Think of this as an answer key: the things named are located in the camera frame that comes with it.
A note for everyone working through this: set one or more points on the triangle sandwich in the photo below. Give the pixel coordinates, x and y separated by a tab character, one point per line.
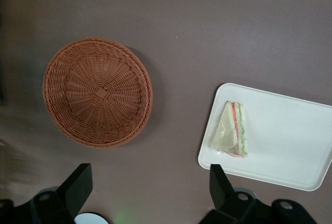
230	133

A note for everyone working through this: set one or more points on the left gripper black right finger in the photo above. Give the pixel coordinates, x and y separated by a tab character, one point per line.
228	206

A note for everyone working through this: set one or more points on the beige rectangular tray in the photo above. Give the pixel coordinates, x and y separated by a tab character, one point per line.
282	141

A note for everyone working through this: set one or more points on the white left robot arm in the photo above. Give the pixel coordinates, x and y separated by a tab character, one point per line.
90	219

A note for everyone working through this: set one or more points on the brown round wicker basket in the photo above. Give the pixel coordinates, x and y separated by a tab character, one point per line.
98	94

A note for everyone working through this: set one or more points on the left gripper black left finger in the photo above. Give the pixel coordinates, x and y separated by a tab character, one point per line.
64	200

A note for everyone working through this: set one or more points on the black machine housing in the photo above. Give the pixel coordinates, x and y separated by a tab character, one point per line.
1	94

